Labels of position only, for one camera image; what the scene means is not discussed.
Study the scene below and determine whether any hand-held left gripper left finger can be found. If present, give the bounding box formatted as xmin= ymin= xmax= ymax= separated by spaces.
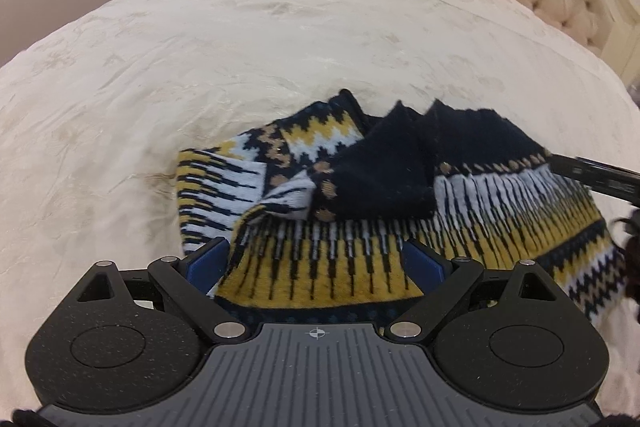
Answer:
xmin=59 ymin=238 xmax=251 ymax=341

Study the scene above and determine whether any dark fuzzy cloth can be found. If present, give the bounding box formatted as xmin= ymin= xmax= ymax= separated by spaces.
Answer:
xmin=606 ymin=206 xmax=640 ymax=308

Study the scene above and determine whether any cream quilted bed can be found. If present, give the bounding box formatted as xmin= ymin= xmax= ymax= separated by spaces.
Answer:
xmin=0 ymin=0 xmax=640 ymax=427

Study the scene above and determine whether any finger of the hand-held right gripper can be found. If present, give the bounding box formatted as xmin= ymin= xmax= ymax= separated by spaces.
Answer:
xmin=548 ymin=150 xmax=640 ymax=208

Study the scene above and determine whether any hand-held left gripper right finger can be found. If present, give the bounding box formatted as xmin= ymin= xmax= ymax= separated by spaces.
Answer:
xmin=385 ymin=238 xmax=565 ymax=341

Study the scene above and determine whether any patterned navy yellow knit sweater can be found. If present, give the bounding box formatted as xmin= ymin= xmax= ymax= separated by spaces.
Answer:
xmin=175 ymin=89 xmax=634 ymax=329

